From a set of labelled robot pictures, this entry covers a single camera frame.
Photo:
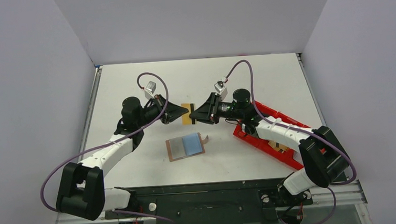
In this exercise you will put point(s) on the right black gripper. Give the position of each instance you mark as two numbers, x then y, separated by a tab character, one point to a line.
212	108

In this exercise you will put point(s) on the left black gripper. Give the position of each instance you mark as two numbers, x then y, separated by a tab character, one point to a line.
163	109

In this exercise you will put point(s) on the tan striped credit card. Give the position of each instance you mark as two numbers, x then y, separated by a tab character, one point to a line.
186	119

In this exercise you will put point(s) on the brown leather card holder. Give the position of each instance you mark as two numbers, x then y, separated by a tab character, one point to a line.
186	146

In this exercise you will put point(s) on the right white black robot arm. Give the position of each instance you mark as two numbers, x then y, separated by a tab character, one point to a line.
322	156

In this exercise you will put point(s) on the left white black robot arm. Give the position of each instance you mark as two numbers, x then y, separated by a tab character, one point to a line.
81	191

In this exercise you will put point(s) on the tan cards in tray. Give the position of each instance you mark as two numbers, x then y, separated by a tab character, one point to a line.
278	146

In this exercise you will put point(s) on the red plastic compartment tray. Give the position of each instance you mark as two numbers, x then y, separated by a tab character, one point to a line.
286	154

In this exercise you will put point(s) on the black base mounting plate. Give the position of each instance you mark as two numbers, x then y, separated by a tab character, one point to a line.
231	202

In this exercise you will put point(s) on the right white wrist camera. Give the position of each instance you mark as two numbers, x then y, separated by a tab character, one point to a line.
221	89

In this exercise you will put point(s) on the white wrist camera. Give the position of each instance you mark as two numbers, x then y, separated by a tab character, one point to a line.
221	89
149	90

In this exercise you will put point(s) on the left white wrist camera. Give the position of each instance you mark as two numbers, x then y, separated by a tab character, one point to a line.
149	90

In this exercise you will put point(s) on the aluminium frame rail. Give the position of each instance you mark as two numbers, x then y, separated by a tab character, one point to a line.
349	194

